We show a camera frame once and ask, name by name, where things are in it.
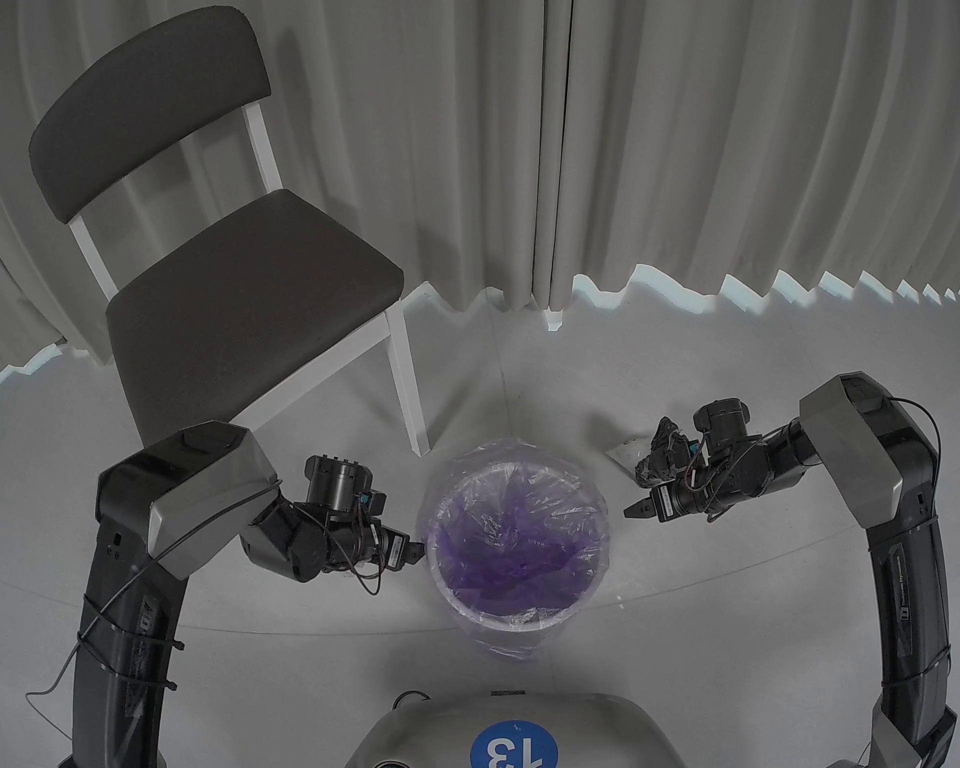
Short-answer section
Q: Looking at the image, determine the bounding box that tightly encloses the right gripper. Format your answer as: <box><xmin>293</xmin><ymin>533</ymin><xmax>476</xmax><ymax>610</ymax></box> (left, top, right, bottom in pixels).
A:
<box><xmin>654</xmin><ymin>480</ymin><xmax>710</xmax><ymax>525</ymax></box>

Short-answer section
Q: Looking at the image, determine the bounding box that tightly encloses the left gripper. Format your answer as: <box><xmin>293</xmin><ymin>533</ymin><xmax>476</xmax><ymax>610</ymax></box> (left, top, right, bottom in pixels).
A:
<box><xmin>367</xmin><ymin>525</ymin><xmax>414</xmax><ymax>576</ymax></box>

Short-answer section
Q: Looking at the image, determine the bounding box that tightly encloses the black plastic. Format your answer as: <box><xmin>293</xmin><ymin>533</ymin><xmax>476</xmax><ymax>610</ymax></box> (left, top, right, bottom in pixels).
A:
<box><xmin>635</xmin><ymin>416</ymin><xmax>695</xmax><ymax>489</ymax></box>

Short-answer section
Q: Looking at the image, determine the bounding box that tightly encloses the white paper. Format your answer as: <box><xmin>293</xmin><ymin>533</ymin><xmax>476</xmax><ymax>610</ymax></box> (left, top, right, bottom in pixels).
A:
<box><xmin>606</xmin><ymin>438</ymin><xmax>650</xmax><ymax>477</ymax></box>

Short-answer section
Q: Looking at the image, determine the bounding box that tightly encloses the purple plastic bag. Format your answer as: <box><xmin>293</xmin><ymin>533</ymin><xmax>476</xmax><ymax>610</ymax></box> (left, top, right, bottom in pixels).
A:
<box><xmin>416</xmin><ymin>441</ymin><xmax>612</xmax><ymax>661</ymax></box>

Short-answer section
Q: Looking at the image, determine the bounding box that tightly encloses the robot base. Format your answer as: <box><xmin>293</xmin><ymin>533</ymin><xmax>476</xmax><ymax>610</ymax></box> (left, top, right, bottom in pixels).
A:
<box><xmin>351</xmin><ymin>691</ymin><xmax>687</xmax><ymax>768</ymax></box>

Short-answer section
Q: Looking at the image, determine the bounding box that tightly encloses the white trash bin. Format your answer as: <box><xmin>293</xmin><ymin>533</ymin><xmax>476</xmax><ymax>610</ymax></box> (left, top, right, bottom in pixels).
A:
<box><xmin>427</xmin><ymin>461</ymin><xmax>607</xmax><ymax>635</ymax></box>

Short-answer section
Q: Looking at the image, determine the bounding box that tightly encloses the white curtain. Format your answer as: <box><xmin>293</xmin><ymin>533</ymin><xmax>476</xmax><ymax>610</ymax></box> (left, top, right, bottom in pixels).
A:
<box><xmin>0</xmin><ymin>0</ymin><xmax>577</xmax><ymax>385</ymax></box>
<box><xmin>551</xmin><ymin>0</ymin><xmax>960</xmax><ymax>315</ymax></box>

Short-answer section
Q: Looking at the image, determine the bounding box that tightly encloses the white chair dark grey seat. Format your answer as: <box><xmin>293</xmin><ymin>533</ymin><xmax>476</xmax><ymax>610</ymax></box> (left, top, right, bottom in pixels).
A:
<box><xmin>28</xmin><ymin>6</ymin><xmax>432</xmax><ymax>459</ymax></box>

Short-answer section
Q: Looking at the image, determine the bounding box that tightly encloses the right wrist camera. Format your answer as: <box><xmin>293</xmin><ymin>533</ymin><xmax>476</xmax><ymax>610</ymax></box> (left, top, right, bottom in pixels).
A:
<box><xmin>666</xmin><ymin>433</ymin><xmax>708</xmax><ymax>472</ymax></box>

